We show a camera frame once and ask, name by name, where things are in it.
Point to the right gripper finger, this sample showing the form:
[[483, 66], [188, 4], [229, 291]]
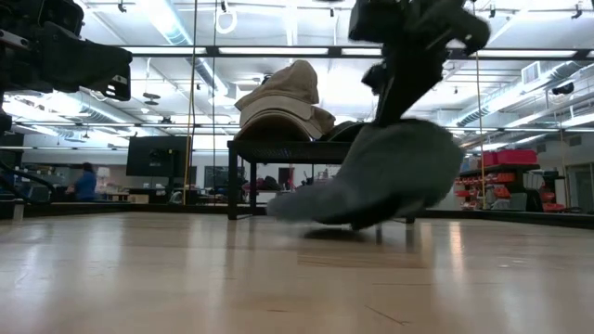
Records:
[[408, 88]]

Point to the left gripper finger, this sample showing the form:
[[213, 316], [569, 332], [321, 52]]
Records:
[[79, 60]]

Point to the dark grey baseball cap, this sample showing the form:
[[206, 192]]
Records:
[[394, 171], [345, 132]]

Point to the dark ceiling disc fixture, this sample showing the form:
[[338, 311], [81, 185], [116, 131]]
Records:
[[151, 96]]

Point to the white table lamp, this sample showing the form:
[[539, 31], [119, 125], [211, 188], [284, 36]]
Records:
[[104, 171]]

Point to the shelf with red bins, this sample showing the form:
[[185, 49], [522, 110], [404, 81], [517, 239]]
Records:
[[510, 157]]

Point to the black monitor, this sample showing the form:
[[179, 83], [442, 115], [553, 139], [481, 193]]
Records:
[[158, 155]]

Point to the person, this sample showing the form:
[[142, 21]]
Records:
[[86, 185]]

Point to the black mesh metal riser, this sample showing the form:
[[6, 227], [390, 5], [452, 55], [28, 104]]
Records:
[[278, 152]]

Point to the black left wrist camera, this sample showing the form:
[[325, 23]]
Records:
[[46, 14]]

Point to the silver ceiling air duct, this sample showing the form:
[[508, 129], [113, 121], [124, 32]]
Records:
[[174, 32]]

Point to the black horizontal frame bar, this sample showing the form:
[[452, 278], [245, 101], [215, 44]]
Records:
[[212, 51]]

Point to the black aluminium table frame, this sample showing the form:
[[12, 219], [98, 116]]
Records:
[[510, 216]]

